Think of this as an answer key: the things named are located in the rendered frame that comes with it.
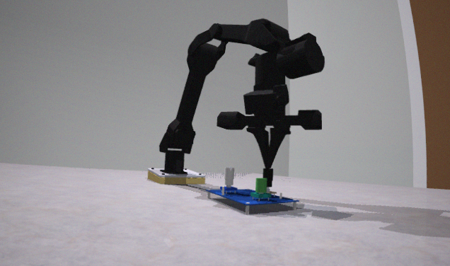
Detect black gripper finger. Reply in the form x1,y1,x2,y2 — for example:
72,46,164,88
267,128,291,168
246,128,269,168

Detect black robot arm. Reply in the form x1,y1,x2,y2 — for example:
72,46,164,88
159,18,325,175

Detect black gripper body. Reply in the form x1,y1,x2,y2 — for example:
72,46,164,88
217,79,322,130

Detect blue circuit board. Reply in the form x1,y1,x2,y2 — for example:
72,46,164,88
206,167,299,215

